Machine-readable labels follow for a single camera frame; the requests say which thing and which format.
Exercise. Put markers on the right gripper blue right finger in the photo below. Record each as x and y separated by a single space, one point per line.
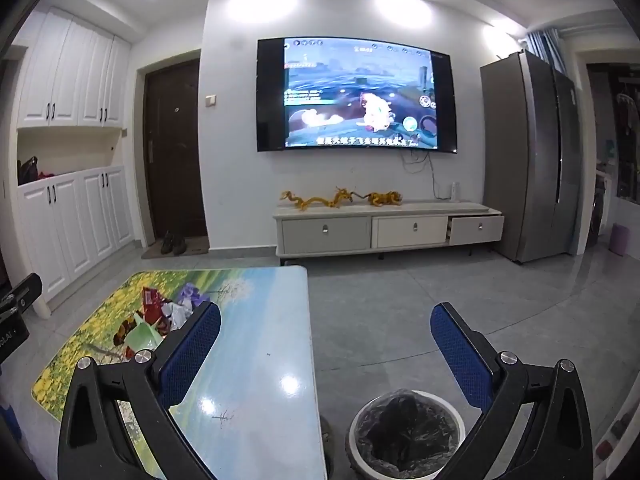
556 442

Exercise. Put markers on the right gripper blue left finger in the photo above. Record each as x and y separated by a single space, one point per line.
94 442

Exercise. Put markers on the purple wrapper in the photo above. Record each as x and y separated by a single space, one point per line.
191 297

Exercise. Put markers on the red snack bag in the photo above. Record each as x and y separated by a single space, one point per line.
152 310

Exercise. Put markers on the white plastic wrap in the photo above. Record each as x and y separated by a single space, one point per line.
177 313

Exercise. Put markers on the white trash bin black liner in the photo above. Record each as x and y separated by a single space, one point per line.
404 434

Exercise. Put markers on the printed landscape folding table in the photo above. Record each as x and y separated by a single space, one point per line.
252 410

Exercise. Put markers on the pair of shoes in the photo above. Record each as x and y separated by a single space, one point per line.
173 244

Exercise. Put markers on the purple stool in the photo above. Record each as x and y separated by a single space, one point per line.
620 236

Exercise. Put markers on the yellow dragon figurine right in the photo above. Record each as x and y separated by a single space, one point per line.
392 198

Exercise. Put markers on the yellow dragon figurine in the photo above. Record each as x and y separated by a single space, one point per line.
392 198
300 202
341 196

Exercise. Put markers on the dark brown entrance door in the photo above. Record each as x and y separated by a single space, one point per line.
171 154

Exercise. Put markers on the white tv cabinet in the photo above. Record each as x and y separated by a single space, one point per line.
320 231

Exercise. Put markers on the yellow dragon figurine left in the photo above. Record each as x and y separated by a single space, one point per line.
300 202

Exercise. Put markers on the yellow dragon figurine middle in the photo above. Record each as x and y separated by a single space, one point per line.
341 196

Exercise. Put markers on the grey refrigerator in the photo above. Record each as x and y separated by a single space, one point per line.
533 164

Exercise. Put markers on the white wall cupboard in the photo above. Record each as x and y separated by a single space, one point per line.
73 202

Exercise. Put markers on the wall mounted television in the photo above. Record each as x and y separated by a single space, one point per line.
336 92

